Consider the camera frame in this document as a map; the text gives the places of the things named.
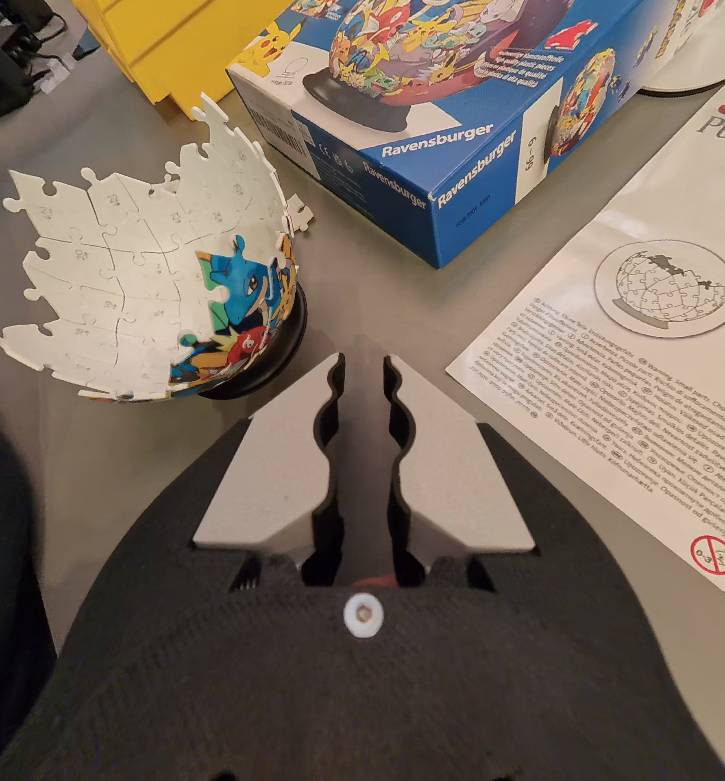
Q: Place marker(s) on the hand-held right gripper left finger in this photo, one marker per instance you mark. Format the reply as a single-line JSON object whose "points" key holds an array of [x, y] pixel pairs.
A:
{"points": [[271, 476]]}

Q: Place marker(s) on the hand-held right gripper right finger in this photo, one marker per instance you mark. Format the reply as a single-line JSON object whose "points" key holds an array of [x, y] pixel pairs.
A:
{"points": [[460, 482]]}

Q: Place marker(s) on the black round ball stand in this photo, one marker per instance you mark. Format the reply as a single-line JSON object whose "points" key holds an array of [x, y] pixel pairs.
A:
{"points": [[271, 360]]}

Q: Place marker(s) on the white puzzle pieces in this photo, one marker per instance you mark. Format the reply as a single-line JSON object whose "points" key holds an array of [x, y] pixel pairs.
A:
{"points": [[301, 216]]}

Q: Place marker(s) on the partly built puzzle ball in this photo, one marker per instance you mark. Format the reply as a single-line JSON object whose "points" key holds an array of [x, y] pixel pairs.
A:
{"points": [[94, 274]]}

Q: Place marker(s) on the yellow plastic bin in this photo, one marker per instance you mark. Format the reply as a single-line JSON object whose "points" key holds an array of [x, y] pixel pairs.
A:
{"points": [[173, 42]]}

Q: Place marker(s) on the blue puzzle box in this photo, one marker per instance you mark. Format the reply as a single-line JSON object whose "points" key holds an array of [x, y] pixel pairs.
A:
{"points": [[490, 165]]}

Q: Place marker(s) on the printed instruction sheet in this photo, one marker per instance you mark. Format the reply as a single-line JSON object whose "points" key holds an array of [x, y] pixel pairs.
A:
{"points": [[612, 396]]}

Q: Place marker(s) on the person's dark shirt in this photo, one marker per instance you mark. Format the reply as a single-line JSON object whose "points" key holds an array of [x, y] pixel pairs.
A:
{"points": [[2, 579]]}

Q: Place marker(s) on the white round base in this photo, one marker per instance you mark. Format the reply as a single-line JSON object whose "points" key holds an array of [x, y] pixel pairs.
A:
{"points": [[704, 61]]}

